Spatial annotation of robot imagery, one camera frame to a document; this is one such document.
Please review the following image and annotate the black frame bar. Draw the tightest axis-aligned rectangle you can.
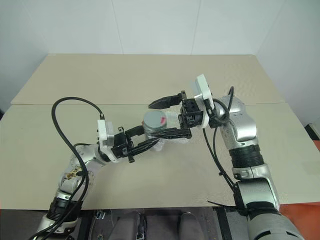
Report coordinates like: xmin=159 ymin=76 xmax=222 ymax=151
xmin=215 ymin=206 xmax=232 ymax=240

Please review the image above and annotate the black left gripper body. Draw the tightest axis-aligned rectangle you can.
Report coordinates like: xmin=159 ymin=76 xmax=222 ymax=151
xmin=111 ymin=126 xmax=136 ymax=164

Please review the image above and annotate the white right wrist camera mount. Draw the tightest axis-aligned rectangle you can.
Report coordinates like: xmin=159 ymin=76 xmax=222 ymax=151
xmin=189 ymin=74 xmax=215 ymax=129

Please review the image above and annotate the clear plastic jar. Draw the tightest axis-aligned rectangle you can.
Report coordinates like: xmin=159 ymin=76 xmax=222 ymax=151
xmin=140 ymin=111 xmax=182 ymax=153

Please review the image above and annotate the dark grey rounded pad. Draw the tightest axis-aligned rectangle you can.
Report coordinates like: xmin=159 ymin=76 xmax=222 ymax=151
xmin=179 ymin=211 xmax=200 ymax=240

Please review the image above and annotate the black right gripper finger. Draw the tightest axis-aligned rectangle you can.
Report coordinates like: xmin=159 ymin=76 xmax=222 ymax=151
xmin=149 ymin=126 xmax=193 ymax=141
xmin=147 ymin=90 xmax=188 ymax=110

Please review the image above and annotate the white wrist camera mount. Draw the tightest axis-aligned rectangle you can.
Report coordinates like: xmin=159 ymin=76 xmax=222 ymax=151
xmin=96 ymin=119 xmax=119 ymax=164
xmin=189 ymin=74 xmax=215 ymax=129

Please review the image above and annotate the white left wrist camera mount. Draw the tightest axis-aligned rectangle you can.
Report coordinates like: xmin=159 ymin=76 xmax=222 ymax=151
xmin=96 ymin=119 xmax=119 ymax=164

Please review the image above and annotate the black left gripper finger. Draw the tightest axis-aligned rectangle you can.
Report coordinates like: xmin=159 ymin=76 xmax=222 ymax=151
xmin=124 ymin=124 xmax=146 ymax=140
xmin=129 ymin=139 xmax=161 ymax=158

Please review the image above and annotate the red orange panel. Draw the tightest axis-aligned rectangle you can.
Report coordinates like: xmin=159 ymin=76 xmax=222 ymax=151
xmin=306 ymin=122 xmax=320 ymax=154

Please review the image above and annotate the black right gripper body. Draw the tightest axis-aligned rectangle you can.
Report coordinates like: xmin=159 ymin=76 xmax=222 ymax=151
xmin=177 ymin=97 xmax=205 ymax=129

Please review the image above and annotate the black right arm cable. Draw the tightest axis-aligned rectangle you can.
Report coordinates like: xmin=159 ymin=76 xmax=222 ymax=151
xmin=202 ymin=86 xmax=251 ymax=216

